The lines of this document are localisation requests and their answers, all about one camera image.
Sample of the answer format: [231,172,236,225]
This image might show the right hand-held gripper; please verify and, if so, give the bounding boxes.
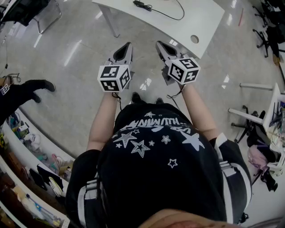
[155,41,201,86]

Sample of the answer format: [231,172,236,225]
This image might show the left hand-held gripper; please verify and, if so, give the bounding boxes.
[97,41,136,93]

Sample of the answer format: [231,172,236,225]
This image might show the black light cable with switch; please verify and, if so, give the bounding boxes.
[133,0,185,21]

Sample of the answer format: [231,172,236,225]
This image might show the person's left forearm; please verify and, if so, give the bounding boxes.
[85,91,122,152]

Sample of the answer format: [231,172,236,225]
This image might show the person's right forearm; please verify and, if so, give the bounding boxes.
[178,84,220,142]

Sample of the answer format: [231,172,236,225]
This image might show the white table leg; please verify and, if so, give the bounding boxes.
[98,3,121,38]

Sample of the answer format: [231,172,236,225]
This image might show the person's left black shoe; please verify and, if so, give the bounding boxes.
[131,91,143,105]

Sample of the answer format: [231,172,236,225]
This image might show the white desk foot bar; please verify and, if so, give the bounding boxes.
[228,107,265,126]
[240,82,273,91]

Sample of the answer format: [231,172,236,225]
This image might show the black office chair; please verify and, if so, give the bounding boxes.
[252,0,271,29]
[252,23,285,59]
[231,105,268,144]

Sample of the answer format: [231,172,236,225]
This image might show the white cluttered desk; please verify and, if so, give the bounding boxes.
[262,82,285,179]

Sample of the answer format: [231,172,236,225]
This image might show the person's black star print shirt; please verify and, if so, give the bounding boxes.
[65,103,253,228]

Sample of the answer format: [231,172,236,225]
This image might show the white cluttered shelf unit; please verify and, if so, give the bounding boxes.
[0,108,75,228]

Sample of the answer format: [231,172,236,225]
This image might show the pink bag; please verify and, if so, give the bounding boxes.
[248,144,271,173]

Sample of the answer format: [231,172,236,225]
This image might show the person's chin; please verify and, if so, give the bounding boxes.
[138,208,248,228]

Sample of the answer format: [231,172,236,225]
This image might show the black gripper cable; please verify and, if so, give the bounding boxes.
[167,84,187,110]
[112,92,122,111]

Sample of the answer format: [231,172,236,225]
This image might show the black chair with chrome frame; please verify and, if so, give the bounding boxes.
[0,0,62,34]

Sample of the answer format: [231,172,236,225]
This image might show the thin black floor cable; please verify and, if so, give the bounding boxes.
[0,37,11,70]

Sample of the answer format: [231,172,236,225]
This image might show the gray shoulder strap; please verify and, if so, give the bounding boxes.
[215,132,252,223]
[77,178,106,228]

